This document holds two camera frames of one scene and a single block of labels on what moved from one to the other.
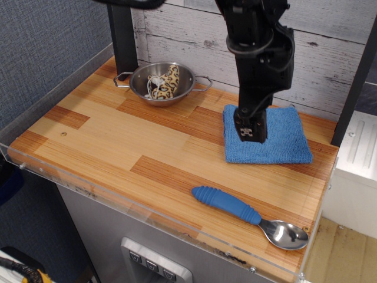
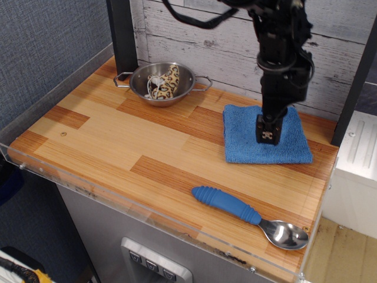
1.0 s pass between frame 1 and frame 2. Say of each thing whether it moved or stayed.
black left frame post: stayed
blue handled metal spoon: stayed
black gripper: moved
